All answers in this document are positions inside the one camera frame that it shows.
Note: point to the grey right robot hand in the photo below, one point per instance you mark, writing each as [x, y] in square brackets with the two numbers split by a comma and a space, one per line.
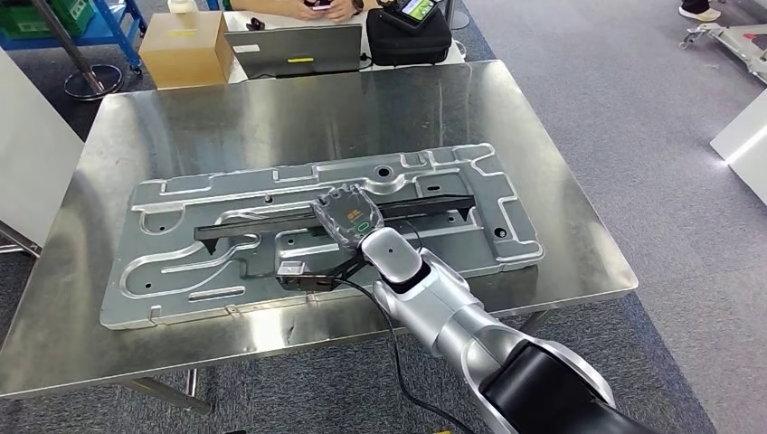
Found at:
[347, 218]

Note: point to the black plastic plate frame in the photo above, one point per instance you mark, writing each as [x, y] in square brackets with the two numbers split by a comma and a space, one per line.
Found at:
[251, 226]

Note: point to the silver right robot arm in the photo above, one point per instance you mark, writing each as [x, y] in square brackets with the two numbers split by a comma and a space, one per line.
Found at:
[443, 311]

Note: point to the stainless steel workbench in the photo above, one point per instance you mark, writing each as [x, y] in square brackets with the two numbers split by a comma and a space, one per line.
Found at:
[239, 120]

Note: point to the grey laptop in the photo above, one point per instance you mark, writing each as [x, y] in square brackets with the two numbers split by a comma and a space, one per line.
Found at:
[293, 51]

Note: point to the aluminium fixture plate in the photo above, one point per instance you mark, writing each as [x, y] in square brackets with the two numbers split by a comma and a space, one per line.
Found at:
[180, 281]

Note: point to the black carry case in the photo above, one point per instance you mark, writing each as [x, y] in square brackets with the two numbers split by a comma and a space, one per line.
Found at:
[407, 45]

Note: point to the small black clip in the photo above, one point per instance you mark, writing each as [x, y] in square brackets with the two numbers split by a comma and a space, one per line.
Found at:
[256, 24]

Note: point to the black phone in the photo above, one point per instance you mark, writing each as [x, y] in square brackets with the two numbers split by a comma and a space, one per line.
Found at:
[317, 5]

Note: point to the black device with screen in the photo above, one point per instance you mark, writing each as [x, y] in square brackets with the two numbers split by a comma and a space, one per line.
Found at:
[417, 9]

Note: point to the person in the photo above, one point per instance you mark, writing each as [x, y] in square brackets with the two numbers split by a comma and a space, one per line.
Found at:
[269, 6]
[700, 12]

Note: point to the brown cardboard box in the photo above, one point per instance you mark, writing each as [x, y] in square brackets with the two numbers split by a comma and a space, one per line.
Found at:
[186, 60]

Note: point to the white plastic bottle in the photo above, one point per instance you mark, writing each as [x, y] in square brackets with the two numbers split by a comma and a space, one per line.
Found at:
[181, 6]

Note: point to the metal pole with round base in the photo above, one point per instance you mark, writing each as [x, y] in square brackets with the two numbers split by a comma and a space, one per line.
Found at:
[96, 84]

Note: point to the blue metal cart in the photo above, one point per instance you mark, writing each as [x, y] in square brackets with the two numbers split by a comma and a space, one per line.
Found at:
[120, 30]

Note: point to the white panel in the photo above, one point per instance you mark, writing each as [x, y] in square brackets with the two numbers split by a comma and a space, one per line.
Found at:
[30, 167]

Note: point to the green plastic crate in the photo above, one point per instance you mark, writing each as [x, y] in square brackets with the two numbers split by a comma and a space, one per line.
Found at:
[72, 15]

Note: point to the white lit platform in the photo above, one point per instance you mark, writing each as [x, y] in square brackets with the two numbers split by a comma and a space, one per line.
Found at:
[749, 150]

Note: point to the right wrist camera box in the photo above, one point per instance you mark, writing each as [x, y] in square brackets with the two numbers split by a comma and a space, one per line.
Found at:
[299, 278]

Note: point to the grey metal frame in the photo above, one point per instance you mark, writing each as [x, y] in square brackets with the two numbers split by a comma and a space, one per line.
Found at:
[737, 45]

